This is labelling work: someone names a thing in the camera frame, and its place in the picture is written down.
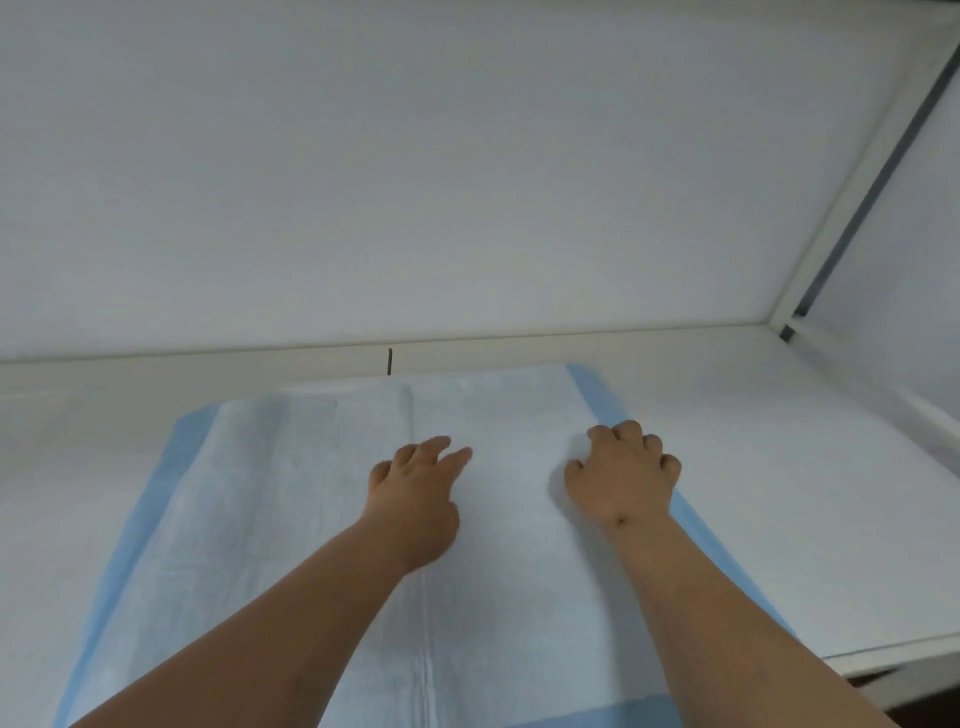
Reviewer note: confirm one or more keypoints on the person's left hand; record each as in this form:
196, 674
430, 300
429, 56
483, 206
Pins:
412, 510

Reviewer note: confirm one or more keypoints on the person's right hand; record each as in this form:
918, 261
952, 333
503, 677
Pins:
622, 480

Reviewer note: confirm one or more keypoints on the person's left middle finger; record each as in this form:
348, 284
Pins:
430, 448

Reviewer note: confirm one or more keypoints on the person's right middle finger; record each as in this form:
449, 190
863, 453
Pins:
628, 430

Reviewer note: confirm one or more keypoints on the person's right little finger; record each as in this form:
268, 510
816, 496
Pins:
670, 466

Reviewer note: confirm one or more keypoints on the person's left little finger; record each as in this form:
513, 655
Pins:
379, 472

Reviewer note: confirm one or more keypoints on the person's right thumb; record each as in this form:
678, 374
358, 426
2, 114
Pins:
574, 472

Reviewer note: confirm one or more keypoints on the white pad with blue border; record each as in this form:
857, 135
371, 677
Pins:
300, 480

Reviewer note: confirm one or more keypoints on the person's right forearm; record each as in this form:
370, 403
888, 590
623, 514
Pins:
720, 630

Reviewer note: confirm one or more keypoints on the person's left forearm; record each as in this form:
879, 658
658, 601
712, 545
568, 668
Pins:
262, 645

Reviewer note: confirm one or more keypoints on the white side rail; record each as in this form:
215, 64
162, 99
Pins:
877, 386

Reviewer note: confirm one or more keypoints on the white metal frame post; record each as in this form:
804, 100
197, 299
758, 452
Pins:
862, 172

